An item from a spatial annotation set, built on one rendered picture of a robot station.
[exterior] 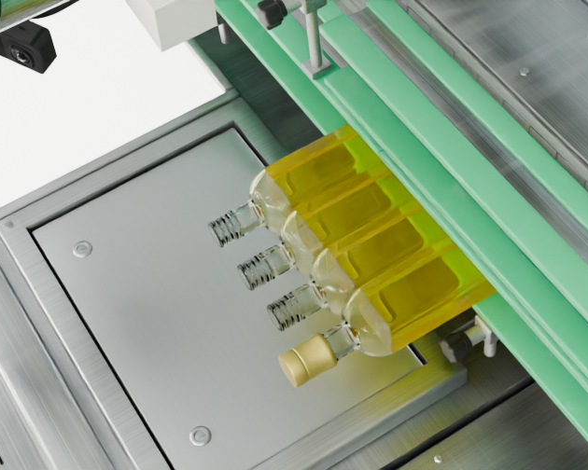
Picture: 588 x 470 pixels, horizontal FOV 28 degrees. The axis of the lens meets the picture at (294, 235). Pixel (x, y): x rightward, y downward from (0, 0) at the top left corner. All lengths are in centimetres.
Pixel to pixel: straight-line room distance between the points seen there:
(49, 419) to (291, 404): 25
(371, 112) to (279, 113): 33
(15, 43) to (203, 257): 36
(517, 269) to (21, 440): 55
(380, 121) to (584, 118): 22
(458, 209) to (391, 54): 16
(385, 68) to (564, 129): 18
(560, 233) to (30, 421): 59
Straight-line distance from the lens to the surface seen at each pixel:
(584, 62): 110
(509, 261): 107
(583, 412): 111
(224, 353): 125
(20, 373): 130
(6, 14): 69
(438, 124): 107
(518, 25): 113
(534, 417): 124
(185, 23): 111
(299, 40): 128
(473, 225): 109
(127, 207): 138
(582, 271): 98
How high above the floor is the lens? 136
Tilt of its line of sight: 14 degrees down
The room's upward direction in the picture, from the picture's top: 119 degrees counter-clockwise
